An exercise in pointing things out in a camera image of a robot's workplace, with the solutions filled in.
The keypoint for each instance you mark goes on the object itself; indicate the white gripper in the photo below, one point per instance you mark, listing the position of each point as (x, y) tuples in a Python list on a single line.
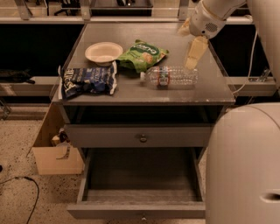
[(203, 24)]

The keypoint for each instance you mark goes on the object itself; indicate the clear plastic water bottle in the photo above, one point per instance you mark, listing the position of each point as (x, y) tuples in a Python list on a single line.
[(169, 77)]

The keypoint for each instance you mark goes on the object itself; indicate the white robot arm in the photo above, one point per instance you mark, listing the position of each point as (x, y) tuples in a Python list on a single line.
[(243, 153)]

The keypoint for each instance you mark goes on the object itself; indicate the closed grey upper drawer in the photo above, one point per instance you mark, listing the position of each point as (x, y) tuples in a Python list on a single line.
[(128, 136)]

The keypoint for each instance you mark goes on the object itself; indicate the round dark drawer knob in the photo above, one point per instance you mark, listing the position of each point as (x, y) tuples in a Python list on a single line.
[(143, 139)]

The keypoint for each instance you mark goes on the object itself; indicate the open grey bottom drawer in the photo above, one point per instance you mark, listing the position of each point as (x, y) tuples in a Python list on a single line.
[(147, 184)]

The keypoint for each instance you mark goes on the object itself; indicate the green snack bag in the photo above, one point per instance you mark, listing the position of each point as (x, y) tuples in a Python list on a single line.
[(141, 56)]

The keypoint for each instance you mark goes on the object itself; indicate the white paper bowl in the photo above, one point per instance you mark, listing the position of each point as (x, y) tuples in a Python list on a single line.
[(103, 53)]

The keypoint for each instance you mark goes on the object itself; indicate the blue chips bag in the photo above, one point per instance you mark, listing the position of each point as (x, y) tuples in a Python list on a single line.
[(92, 80)]

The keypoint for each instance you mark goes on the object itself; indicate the cardboard box on floor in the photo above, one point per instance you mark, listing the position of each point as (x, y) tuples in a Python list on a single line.
[(53, 155)]

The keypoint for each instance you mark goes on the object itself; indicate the black object on left ledge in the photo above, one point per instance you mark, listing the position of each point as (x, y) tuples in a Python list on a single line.
[(15, 76)]

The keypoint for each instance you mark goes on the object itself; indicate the metal rail shelf frame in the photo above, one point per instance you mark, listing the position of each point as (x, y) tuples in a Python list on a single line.
[(87, 17)]

